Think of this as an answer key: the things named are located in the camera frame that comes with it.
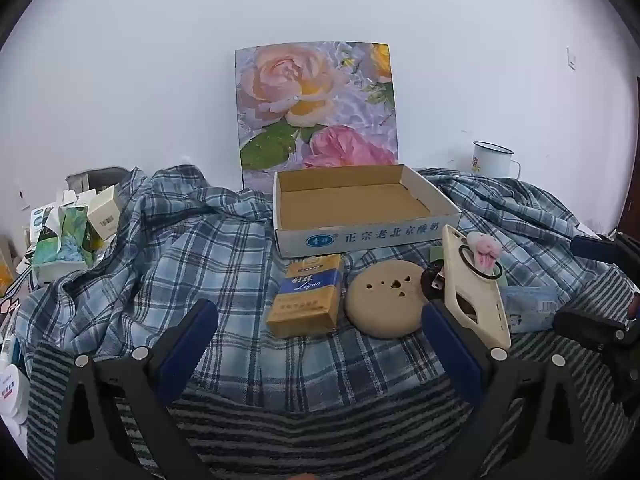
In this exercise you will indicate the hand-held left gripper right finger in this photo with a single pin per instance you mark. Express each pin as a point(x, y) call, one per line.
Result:
point(450, 345)

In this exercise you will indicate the grey striped towel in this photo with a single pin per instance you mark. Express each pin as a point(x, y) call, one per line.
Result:
point(300, 430)

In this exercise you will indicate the white and blue carton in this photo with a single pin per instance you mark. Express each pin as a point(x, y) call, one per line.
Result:
point(39, 222)

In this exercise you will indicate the beige phone case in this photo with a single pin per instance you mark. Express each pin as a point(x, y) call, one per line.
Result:
point(492, 320)

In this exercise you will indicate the cardboard box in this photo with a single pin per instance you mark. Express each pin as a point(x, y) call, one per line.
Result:
point(350, 205)

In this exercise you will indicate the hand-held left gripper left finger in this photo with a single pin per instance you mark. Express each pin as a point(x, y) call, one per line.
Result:
point(192, 345)

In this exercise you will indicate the floral painted board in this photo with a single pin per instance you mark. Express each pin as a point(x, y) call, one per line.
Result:
point(300, 100)

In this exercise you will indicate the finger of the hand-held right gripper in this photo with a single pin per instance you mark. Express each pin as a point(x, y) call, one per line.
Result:
point(590, 325)
point(595, 249)

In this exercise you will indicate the white wall switch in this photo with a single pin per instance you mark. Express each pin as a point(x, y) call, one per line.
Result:
point(571, 58)

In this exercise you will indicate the gold and blue cigarette pack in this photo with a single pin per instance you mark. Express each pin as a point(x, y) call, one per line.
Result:
point(305, 295)

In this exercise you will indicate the beige round cushion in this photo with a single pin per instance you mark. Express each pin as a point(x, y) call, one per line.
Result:
point(385, 305)

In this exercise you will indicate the beige small carton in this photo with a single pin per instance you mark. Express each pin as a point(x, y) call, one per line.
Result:
point(105, 210)

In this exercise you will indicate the blue plaid cloth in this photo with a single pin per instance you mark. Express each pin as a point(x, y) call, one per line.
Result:
point(200, 250)

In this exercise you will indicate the white bottle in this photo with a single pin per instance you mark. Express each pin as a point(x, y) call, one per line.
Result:
point(11, 392)

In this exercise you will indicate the grey bag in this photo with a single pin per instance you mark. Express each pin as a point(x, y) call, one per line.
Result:
point(95, 177)

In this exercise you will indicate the white enamel mug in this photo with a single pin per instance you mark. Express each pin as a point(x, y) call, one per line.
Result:
point(490, 162)

